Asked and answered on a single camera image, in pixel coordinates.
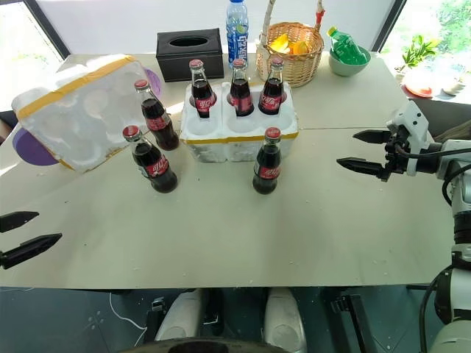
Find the white left robot leg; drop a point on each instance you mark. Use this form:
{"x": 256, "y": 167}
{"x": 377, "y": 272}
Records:
{"x": 180, "y": 316}

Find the pale green bowl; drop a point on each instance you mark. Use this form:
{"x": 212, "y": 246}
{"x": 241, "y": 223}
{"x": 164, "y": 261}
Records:
{"x": 347, "y": 68}

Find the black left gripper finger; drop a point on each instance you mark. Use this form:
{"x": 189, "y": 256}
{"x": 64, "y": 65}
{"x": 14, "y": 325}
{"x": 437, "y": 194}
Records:
{"x": 18, "y": 219}
{"x": 31, "y": 248}

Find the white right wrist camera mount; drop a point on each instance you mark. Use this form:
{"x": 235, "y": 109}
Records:
{"x": 410, "y": 117}

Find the glass cola bottle red cap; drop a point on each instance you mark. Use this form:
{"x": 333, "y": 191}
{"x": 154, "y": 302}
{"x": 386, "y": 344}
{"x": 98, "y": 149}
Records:
{"x": 203, "y": 101}
{"x": 156, "y": 171}
{"x": 241, "y": 97}
{"x": 271, "y": 99}
{"x": 159, "y": 127}
{"x": 267, "y": 170}

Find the purple round plate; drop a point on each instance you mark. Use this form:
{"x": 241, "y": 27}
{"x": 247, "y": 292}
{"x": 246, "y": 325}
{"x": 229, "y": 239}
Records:
{"x": 33, "y": 149}
{"x": 154, "y": 82}

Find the white right robot leg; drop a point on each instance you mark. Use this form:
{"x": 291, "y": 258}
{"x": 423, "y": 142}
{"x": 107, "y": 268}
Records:
{"x": 283, "y": 320}

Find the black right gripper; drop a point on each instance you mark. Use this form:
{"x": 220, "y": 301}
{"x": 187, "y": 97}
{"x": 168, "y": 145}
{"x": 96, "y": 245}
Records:
{"x": 397, "y": 162}

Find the blue plastic drink bottle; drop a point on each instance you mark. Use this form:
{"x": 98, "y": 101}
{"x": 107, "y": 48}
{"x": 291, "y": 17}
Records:
{"x": 236, "y": 40}

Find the black tissue box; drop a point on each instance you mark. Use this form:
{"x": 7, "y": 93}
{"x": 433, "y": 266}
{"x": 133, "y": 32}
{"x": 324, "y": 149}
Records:
{"x": 191, "y": 64}

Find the white ceramic pot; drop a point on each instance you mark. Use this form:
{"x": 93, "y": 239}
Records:
{"x": 453, "y": 82}

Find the green plastic soda bottle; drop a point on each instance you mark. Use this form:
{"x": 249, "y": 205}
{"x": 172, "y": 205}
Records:
{"x": 346, "y": 46}

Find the black window frame post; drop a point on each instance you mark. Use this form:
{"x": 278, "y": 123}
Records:
{"x": 386, "y": 25}
{"x": 46, "y": 27}

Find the white foam lid yellow tape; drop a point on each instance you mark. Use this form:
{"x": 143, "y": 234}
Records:
{"x": 73, "y": 117}

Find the black table leg bracket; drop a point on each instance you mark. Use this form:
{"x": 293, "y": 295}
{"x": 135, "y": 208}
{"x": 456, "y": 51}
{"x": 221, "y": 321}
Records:
{"x": 353, "y": 316}
{"x": 156, "y": 312}

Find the red plate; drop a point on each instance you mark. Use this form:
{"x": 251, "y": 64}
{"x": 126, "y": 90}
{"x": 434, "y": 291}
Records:
{"x": 417, "y": 90}

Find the green potted plant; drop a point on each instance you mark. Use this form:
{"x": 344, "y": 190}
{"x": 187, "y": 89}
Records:
{"x": 417, "y": 51}

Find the white foam bottle holder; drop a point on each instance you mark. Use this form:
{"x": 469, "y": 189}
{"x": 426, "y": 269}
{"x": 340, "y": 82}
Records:
{"x": 241, "y": 149}

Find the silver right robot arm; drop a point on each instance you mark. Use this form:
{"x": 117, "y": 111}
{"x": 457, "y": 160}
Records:
{"x": 459, "y": 191}

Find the white robot leg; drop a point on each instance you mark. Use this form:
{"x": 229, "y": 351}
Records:
{"x": 283, "y": 320}
{"x": 180, "y": 316}

